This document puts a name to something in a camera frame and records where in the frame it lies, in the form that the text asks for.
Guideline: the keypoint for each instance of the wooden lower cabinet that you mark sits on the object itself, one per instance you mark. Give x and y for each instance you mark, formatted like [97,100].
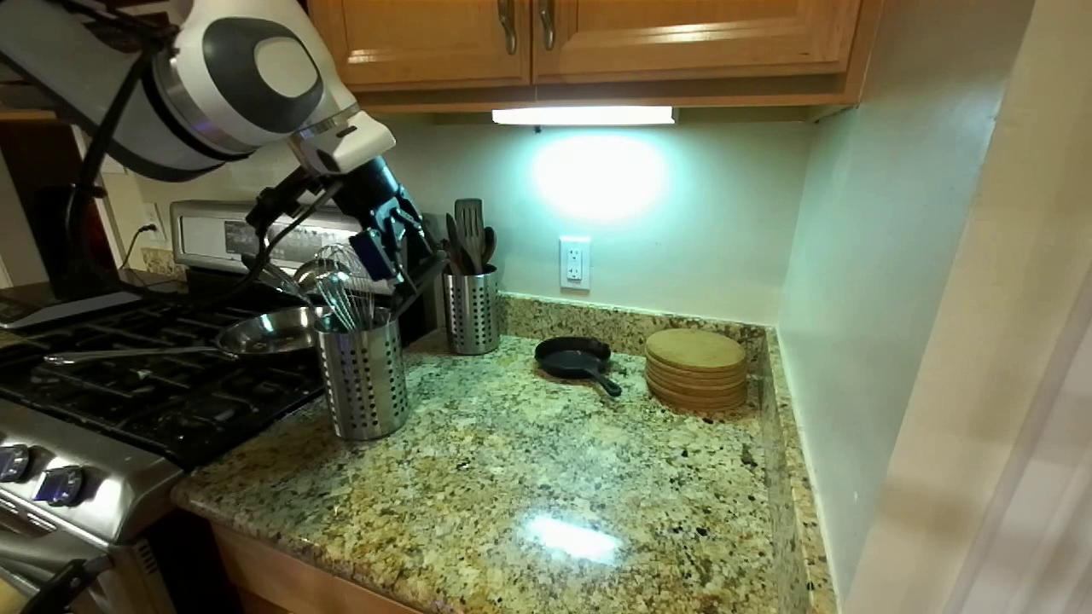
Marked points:
[285,586]

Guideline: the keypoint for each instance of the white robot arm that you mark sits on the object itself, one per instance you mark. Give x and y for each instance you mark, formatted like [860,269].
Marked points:
[228,80]

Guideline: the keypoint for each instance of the white wall outlet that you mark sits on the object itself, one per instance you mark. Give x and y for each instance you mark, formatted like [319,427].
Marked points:
[575,261]

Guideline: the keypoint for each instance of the black utensils in rear holder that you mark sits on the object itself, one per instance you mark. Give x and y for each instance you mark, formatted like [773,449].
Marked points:
[467,238]

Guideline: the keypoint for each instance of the stack of round cork trivets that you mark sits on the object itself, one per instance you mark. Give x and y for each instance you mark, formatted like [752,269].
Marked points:
[699,369]

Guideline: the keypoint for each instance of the wooden cabinet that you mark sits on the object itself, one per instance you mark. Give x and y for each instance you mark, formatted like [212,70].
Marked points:
[468,55]
[285,586]

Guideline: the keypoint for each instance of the perforated steel utensil holder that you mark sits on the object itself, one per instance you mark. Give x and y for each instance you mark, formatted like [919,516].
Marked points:
[363,380]
[471,312]

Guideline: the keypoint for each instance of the steel frying pan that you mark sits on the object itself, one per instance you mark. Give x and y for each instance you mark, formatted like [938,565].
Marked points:
[264,336]

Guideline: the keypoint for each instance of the wooden upper cabinet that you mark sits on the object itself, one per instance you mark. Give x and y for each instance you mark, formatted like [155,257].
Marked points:
[468,55]

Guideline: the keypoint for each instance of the stainless steel stove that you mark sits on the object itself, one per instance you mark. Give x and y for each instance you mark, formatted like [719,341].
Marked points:
[90,455]

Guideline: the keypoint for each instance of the wire whisk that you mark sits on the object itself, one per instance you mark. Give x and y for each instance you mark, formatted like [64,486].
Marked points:
[331,285]

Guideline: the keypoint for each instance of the small black cast iron skillet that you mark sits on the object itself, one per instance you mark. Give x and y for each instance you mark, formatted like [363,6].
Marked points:
[577,361]

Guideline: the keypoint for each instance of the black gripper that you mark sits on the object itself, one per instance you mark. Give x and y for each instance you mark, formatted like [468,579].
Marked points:
[390,239]

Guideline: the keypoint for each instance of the under cabinet light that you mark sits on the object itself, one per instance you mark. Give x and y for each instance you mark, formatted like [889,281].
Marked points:
[585,116]

